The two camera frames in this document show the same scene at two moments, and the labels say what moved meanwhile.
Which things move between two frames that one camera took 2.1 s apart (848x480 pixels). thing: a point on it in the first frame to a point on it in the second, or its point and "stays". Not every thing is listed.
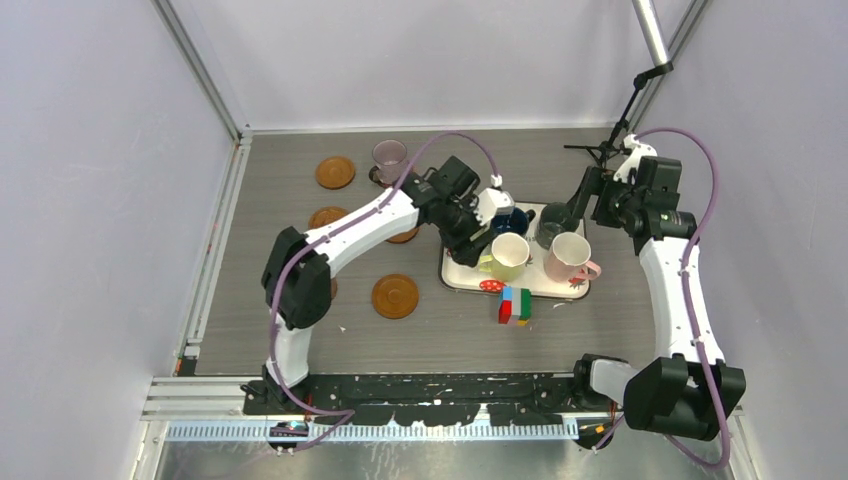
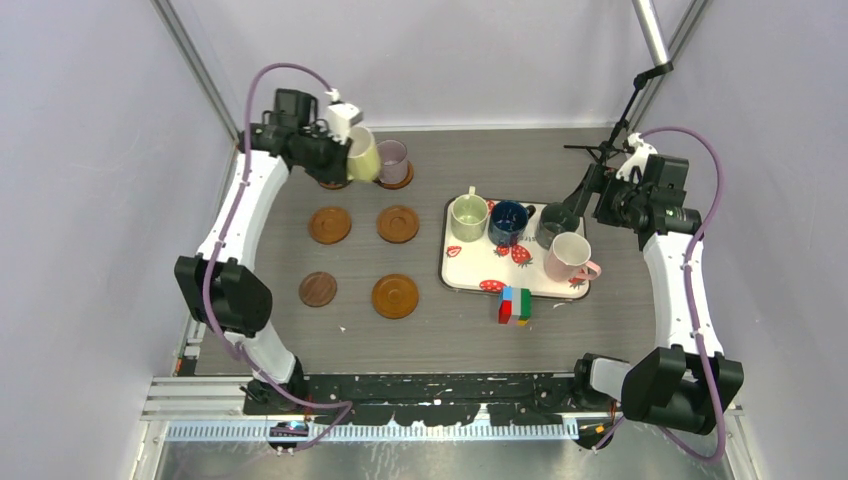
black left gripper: x=463 y=248 to x=337 y=171
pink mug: x=567 y=259 stays
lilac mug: x=390 y=157 stays
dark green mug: x=554 y=218 stays
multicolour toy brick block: x=516 y=303 stays
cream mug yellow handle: x=508 y=258 to x=363 y=161
